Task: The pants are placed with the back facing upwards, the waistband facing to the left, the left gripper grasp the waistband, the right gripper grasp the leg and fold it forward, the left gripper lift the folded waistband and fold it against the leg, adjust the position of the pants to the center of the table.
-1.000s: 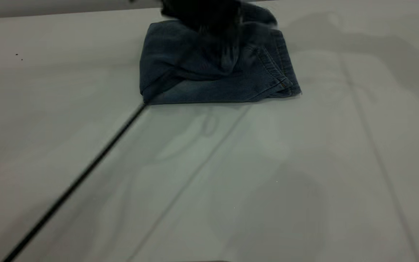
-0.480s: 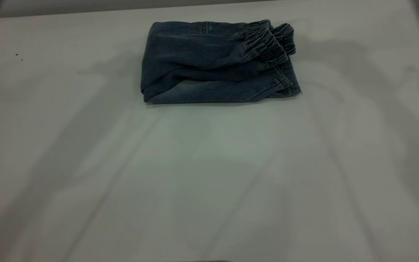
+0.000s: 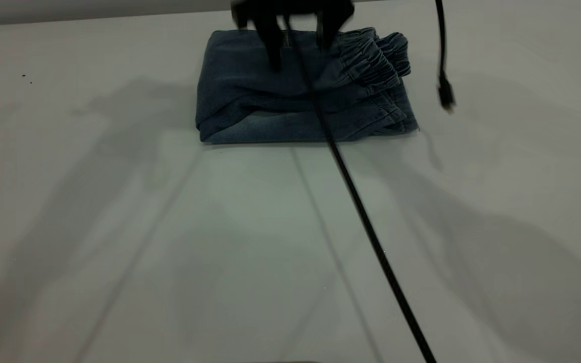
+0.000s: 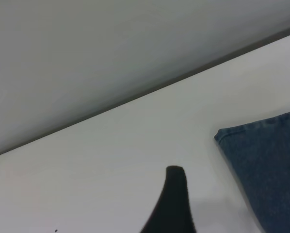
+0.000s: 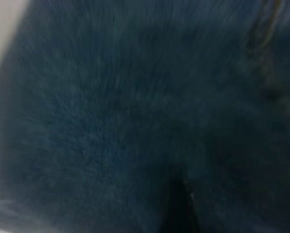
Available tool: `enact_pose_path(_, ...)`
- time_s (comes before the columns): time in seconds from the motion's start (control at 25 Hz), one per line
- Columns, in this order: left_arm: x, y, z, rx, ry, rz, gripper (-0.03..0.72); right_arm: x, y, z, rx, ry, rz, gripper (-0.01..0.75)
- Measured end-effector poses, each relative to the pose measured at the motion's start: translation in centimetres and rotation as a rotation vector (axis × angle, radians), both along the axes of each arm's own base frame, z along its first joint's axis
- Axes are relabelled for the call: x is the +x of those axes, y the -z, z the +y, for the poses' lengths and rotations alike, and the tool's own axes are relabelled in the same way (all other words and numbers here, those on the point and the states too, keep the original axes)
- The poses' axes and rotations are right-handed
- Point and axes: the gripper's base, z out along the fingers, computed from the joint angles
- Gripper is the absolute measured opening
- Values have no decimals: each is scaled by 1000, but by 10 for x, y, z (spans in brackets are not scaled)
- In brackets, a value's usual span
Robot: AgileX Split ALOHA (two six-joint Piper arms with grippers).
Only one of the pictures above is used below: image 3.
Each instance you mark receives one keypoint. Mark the blue denim pants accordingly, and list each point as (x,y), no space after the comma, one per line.
(250,101)

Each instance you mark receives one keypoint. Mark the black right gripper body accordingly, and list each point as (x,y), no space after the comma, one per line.
(295,9)

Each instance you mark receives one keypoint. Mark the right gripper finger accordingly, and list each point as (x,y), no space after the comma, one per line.
(273,45)
(332,30)

